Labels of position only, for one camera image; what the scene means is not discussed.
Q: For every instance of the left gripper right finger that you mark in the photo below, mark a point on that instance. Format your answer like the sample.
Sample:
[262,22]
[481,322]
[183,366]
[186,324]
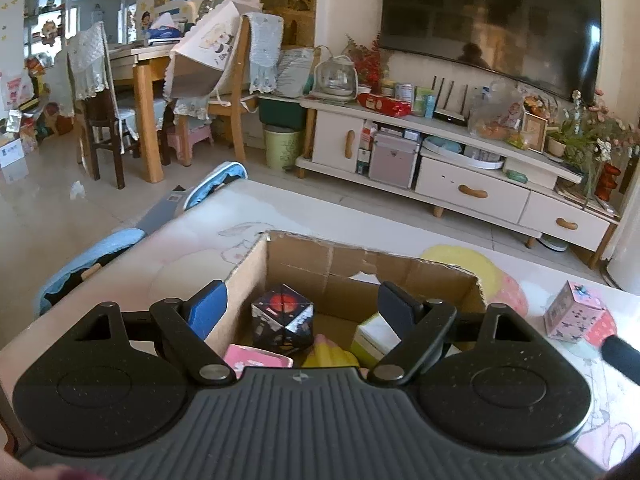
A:
[422,328]

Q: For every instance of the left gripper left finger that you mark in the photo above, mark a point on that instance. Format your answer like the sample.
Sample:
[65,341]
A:
[182,327]

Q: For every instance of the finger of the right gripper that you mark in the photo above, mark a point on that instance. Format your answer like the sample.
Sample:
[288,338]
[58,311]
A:
[620,355]

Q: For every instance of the dark geometric puzzle cube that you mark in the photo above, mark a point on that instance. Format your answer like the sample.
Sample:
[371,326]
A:
[282,321]

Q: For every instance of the pink small carton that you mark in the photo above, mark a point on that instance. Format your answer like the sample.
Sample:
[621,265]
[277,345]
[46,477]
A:
[240,357]

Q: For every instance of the pink patterned gift box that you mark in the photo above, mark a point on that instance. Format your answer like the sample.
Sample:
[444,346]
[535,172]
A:
[574,312]

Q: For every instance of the green milk carton box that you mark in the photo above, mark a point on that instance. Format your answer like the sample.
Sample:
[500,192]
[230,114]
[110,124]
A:
[340,280]

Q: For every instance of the white standing air conditioner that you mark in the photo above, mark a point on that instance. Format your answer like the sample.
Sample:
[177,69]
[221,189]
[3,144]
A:
[621,270]

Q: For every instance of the white tv cabinet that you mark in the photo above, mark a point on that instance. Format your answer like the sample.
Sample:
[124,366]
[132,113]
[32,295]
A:
[483,179]

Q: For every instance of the pink storage box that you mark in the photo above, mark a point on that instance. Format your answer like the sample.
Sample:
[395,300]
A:
[393,160]

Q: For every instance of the red vase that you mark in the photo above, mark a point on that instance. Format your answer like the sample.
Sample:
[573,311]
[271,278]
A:
[607,182]

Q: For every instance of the green waste bin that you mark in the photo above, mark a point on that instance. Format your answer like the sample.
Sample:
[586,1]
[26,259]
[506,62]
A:
[282,147]

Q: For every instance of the potted flower plant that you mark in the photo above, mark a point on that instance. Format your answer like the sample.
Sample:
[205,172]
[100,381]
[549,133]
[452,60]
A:
[589,141]

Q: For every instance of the red snack package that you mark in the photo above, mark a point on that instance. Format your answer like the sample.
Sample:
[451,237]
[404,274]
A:
[384,105]

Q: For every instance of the clear plastic bag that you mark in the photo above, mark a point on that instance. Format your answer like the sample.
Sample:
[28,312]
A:
[497,112]

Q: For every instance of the dark wooden chair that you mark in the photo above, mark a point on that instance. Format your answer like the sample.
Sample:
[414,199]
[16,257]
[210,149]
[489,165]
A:
[93,92]

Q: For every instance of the red dried flower bouquet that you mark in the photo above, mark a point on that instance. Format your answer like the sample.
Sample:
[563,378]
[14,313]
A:
[367,61]

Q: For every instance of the glass kettle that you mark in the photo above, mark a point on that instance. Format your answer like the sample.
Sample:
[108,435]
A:
[335,77]

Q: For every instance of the wooden chair with cover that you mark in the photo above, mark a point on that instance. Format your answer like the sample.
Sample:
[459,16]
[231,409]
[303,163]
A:
[225,61]

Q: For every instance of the wooden dining table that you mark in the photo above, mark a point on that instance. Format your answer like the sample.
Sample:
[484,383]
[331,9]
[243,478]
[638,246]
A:
[141,67]

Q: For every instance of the black flat screen television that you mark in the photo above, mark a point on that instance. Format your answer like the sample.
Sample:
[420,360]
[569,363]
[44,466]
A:
[553,45]

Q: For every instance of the wooden picture frame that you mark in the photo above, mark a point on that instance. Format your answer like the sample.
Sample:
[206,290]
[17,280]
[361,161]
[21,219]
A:
[533,132]

